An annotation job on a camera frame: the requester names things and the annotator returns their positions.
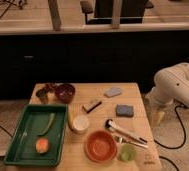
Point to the brown whiteboard eraser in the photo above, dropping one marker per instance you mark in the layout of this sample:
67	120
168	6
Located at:
88	107

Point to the dark small toy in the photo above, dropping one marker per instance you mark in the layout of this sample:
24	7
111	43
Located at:
50	87

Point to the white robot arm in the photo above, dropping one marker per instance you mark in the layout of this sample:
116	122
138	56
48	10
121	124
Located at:
171	83

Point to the white paper cup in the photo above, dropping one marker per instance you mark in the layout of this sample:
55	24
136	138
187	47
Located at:
81	124

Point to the silver metal utensil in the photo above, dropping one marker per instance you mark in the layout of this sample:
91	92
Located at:
122	140

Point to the office chair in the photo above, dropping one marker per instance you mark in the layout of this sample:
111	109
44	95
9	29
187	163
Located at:
115	11

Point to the green plastic tray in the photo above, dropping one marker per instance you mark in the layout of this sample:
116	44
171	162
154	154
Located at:
33	120

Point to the green cup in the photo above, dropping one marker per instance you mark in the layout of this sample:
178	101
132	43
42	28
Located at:
127	153

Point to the dark red bowl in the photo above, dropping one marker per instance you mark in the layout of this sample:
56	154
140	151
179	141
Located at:
65	92

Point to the orange fruit toy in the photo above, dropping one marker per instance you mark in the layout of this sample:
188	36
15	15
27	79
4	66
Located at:
42	145

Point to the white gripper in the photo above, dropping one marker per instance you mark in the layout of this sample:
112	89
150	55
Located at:
158	100

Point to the orange bowl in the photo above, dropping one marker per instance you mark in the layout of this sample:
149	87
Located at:
100	147

